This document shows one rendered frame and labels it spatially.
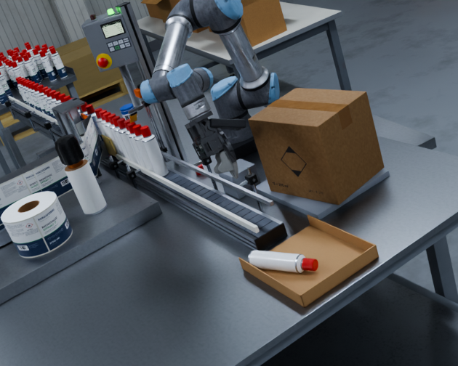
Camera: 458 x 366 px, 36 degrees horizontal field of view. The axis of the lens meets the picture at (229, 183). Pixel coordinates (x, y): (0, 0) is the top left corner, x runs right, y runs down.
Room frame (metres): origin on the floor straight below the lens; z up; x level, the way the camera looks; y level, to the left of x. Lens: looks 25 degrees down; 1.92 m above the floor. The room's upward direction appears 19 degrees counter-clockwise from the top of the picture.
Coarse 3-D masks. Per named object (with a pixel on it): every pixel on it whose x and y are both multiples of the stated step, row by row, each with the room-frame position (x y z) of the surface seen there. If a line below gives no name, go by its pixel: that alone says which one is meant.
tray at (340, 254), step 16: (320, 224) 1.81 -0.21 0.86; (288, 240) 1.82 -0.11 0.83; (304, 240) 1.79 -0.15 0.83; (320, 240) 1.76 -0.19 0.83; (336, 240) 1.73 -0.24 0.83; (352, 240) 1.68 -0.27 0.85; (320, 256) 1.68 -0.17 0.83; (336, 256) 1.65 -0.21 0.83; (352, 256) 1.63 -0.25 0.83; (368, 256) 1.57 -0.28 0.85; (256, 272) 1.68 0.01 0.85; (272, 272) 1.68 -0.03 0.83; (288, 272) 1.65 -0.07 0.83; (304, 272) 1.63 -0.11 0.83; (320, 272) 1.60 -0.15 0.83; (336, 272) 1.53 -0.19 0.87; (352, 272) 1.55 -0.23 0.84; (288, 288) 1.53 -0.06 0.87; (304, 288) 1.56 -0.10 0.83; (320, 288) 1.51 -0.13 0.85; (304, 304) 1.48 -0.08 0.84
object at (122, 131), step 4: (120, 120) 2.68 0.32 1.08; (124, 120) 2.68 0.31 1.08; (120, 124) 2.67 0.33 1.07; (120, 128) 2.68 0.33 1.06; (124, 128) 2.67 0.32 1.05; (120, 132) 2.67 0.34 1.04; (124, 132) 2.66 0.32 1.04; (124, 136) 2.66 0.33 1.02; (124, 140) 2.66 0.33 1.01; (128, 140) 2.66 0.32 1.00; (124, 144) 2.67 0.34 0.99; (128, 144) 2.66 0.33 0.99; (128, 148) 2.66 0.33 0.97; (128, 152) 2.67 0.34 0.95; (132, 152) 2.66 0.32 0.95; (132, 156) 2.66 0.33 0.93; (132, 160) 2.66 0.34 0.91; (136, 160) 2.66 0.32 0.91
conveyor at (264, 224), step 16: (144, 176) 2.56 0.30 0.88; (176, 176) 2.44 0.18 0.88; (176, 192) 2.30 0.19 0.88; (208, 192) 2.22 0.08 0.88; (208, 208) 2.10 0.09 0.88; (224, 208) 2.06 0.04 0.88; (240, 208) 2.02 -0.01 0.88; (240, 224) 1.92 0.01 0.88; (256, 224) 1.89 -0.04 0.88; (272, 224) 1.86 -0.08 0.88
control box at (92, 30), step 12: (84, 24) 2.69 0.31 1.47; (96, 24) 2.67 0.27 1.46; (96, 36) 2.68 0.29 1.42; (120, 36) 2.66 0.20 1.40; (96, 48) 2.68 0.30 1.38; (132, 48) 2.65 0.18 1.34; (96, 60) 2.68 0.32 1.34; (108, 60) 2.67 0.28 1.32; (120, 60) 2.67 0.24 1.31; (132, 60) 2.66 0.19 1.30
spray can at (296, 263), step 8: (248, 256) 1.73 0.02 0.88; (256, 256) 1.71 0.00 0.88; (264, 256) 1.70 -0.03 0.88; (272, 256) 1.68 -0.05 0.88; (280, 256) 1.67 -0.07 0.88; (288, 256) 1.65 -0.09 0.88; (296, 256) 1.64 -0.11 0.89; (304, 256) 1.64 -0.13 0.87; (256, 264) 1.70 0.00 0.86; (264, 264) 1.69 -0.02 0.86; (272, 264) 1.67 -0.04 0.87; (280, 264) 1.65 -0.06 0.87; (288, 264) 1.64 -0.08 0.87; (296, 264) 1.62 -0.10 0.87; (304, 264) 1.61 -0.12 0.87; (312, 264) 1.60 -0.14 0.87; (296, 272) 1.63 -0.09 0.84
